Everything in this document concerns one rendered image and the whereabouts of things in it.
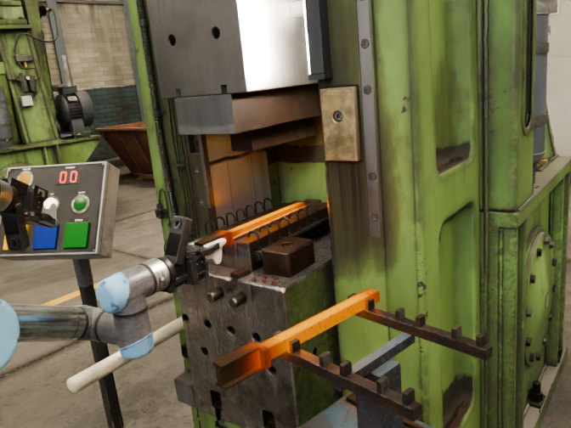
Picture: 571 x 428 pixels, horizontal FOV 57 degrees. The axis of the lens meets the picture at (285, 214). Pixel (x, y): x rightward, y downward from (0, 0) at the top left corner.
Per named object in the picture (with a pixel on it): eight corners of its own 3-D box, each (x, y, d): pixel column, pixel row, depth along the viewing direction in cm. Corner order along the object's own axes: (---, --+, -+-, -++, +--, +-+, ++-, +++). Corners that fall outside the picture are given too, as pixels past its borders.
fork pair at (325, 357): (344, 377, 85) (343, 366, 84) (319, 365, 89) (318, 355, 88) (426, 323, 99) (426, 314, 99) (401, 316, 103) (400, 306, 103)
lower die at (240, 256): (251, 272, 137) (248, 240, 135) (197, 261, 149) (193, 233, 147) (336, 226, 169) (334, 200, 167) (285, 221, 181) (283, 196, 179)
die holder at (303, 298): (300, 452, 135) (283, 289, 124) (195, 408, 158) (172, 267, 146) (395, 351, 178) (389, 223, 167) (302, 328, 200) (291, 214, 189)
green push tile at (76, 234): (85, 247, 151) (88, 221, 153) (62, 248, 152) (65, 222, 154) (89, 248, 152) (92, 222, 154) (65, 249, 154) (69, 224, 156)
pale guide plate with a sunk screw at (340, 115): (357, 161, 124) (353, 87, 120) (325, 160, 129) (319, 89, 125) (361, 160, 125) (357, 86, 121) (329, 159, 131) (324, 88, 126)
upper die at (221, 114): (235, 133, 128) (230, 93, 125) (178, 135, 140) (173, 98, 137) (327, 114, 160) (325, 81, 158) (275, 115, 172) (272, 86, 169)
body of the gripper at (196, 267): (190, 273, 135) (153, 290, 126) (185, 240, 133) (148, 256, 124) (212, 277, 130) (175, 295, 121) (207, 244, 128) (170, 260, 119)
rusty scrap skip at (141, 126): (176, 188, 745) (166, 127, 724) (103, 181, 867) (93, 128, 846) (237, 171, 832) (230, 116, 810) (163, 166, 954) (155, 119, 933)
